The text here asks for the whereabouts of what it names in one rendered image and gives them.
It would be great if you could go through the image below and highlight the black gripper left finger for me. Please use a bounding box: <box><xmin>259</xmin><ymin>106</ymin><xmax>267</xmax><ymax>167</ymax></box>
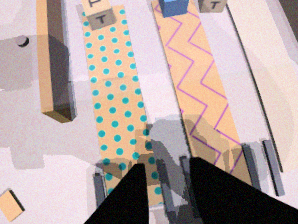
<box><xmin>85</xmin><ymin>164</ymin><xmax>149</xmax><ymax>224</ymax></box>

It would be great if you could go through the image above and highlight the orange strip with purple zigzag pattern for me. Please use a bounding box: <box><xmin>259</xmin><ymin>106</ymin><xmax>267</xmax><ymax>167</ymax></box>
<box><xmin>173</xmin><ymin>79</ymin><xmax>253</xmax><ymax>185</ymax></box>

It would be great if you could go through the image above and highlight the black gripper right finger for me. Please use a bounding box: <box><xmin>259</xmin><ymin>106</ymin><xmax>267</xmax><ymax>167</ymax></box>
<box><xmin>189</xmin><ymin>157</ymin><xmax>298</xmax><ymax>224</ymax></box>

